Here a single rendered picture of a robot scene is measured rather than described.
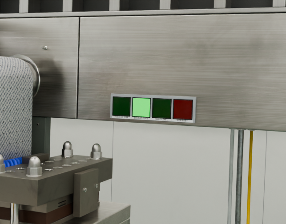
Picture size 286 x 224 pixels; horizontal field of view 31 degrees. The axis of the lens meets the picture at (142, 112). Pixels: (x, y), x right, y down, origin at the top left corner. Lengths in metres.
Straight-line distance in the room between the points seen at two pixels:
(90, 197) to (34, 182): 0.24
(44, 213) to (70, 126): 2.99
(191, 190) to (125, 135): 0.67
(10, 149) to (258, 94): 0.67
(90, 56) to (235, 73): 0.42
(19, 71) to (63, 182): 0.35
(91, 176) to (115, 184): 2.73
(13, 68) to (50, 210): 0.40
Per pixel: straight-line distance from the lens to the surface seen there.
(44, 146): 1.59
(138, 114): 1.43
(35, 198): 1.18
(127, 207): 1.50
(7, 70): 1.40
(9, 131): 1.40
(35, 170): 1.20
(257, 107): 1.35
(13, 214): 1.25
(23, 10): 1.64
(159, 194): 3.96
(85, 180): 1.32
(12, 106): 1.41
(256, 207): 3.79
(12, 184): 1.21
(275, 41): 1.35
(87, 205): 1.35
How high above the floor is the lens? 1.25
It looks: 3 degrees down
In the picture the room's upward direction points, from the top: 2 degrees clockwise
